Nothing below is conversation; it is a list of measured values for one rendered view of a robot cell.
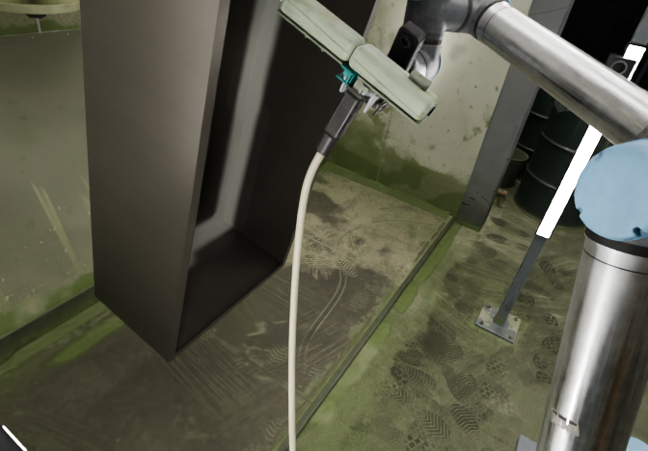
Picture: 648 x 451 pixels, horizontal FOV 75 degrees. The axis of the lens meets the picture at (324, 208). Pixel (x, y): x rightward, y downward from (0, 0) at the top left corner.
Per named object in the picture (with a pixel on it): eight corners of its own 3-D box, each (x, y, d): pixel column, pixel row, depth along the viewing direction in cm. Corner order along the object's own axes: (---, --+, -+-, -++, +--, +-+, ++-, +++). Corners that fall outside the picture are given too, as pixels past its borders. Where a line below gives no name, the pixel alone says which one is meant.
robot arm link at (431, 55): (409, 35, 99) (401, 78, 104) (389, 39, 90) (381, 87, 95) (448, 42, 96) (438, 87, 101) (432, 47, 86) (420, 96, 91)
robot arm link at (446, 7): (447, -22, 93) (434, 38, 99) (402, -27, 89) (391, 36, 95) (475, -18, 86) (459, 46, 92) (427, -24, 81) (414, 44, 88)
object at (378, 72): (375, 187, 81) (449, 90, 66) (364, 197, 77) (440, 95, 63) (200, 36, 89) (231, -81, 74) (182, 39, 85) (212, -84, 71)
